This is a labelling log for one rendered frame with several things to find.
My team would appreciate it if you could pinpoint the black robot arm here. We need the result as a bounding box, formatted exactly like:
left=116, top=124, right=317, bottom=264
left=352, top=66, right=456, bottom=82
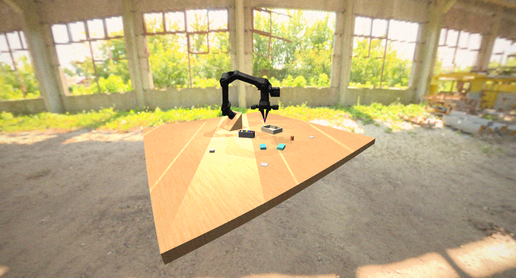
left=220, top=70, right=280, bottom=120

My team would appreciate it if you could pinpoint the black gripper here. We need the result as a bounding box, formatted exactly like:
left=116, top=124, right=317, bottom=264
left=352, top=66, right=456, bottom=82
left=251, top=97, right=279, bottom=119

